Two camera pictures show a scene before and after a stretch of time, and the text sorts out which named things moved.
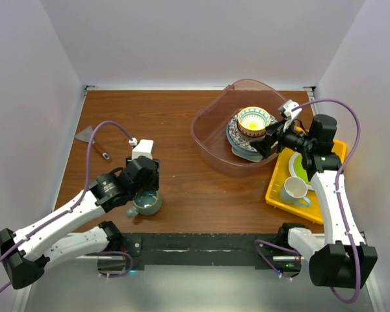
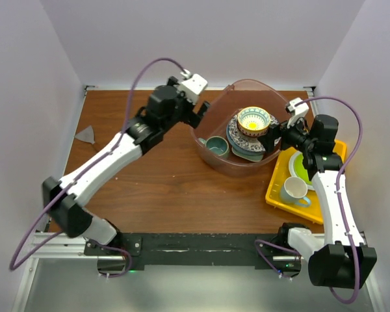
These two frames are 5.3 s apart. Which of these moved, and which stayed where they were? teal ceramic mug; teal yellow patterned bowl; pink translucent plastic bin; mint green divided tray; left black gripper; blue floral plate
Moved: teal ceramic mug; left black gripper
Stayed: blue floral plate; teal yellow patterned bowl; pink translucent plastic bin; mint green divided tray
